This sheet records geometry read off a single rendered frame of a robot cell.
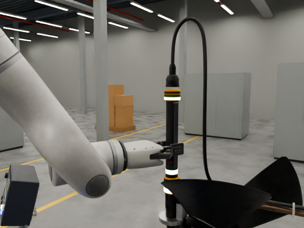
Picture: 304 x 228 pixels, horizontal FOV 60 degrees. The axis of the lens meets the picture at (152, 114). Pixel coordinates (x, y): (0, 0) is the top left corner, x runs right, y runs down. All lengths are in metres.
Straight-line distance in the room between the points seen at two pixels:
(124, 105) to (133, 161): 8.28
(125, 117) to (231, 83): 3.60
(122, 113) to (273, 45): 7.42
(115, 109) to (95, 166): 8.59
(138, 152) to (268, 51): 12.44
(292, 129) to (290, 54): 7.02
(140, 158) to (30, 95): 0.28
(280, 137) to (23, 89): 5.95
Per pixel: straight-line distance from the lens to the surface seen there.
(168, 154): 0.64
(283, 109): 6.17
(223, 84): 7.98
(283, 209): 0.71
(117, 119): 9.04
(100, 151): 0.60
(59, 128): 0.51
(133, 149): 0.63
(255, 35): 13.15
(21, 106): 0.53
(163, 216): 0.79
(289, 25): 13.03
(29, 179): 1.26
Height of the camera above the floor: 1.64
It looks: 7 degrees down
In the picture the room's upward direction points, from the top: straight up
